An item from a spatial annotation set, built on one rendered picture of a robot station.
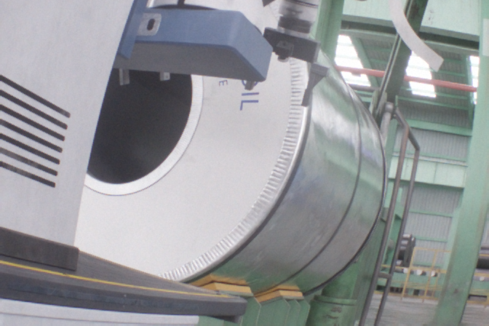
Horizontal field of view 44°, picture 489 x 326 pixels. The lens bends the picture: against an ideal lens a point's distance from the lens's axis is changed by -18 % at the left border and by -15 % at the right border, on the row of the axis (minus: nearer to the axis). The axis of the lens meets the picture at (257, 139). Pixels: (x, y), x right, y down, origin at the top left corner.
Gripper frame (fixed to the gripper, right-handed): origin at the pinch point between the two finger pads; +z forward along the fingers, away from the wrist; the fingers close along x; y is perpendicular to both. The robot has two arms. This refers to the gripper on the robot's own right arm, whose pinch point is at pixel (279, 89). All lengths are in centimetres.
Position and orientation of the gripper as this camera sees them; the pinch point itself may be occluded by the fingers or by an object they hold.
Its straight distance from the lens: 161.7
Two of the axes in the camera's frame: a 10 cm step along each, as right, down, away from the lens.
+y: -2.7, 1.9, -9.5
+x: 9.4, 2.9, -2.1
